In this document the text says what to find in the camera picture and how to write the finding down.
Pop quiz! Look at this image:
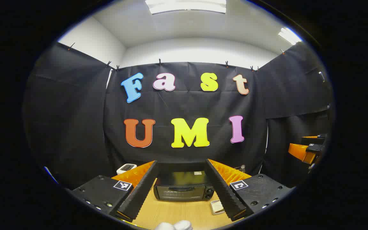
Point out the small white tray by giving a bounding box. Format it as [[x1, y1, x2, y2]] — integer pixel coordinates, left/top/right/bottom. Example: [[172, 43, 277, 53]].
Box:
[[210, 200, 226, 215]]

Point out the white toaster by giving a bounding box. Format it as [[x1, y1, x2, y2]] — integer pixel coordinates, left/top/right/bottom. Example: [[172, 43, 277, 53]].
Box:
[[116, 164, 137, 175]]

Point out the black electric oven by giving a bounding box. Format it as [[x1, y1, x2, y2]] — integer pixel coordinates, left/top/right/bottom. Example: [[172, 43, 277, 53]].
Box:
[[154, 163, 216, 202]]

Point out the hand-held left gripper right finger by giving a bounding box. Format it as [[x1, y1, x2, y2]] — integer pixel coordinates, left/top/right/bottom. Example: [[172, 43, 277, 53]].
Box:
[[206, 159, 295, 222]]

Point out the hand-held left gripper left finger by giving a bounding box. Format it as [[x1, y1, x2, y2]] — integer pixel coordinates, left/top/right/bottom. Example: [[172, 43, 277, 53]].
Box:
[[71, 160, 159, 222]]

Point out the black backdrop cloth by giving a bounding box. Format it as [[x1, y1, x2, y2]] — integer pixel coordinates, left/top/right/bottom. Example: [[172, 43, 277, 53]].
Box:
[[23, 42, 334, 192]]

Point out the ceiling light panel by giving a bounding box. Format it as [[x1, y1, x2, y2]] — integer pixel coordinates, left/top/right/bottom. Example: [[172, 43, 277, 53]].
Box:
[[278, 27, 303, 45], [145, 0, 227, 15]]

